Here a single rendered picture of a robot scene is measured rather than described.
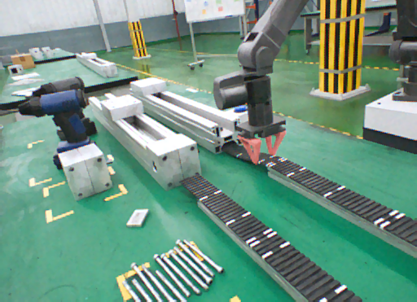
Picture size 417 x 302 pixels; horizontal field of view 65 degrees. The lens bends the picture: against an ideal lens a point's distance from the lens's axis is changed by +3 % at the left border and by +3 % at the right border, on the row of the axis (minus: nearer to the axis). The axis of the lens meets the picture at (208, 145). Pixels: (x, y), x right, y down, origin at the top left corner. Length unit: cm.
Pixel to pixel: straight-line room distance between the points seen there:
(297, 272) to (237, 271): 10
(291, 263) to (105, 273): 31
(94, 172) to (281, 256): 50
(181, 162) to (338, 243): 38
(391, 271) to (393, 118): 52
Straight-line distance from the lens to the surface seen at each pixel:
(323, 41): 410
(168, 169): 75
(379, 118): 101
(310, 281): 48
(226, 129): 96
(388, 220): 60
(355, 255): 58
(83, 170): 82
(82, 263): 65
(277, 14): 72
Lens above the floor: 116
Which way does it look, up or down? 23 degrees down
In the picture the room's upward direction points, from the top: 9 degrees counter-clockwise
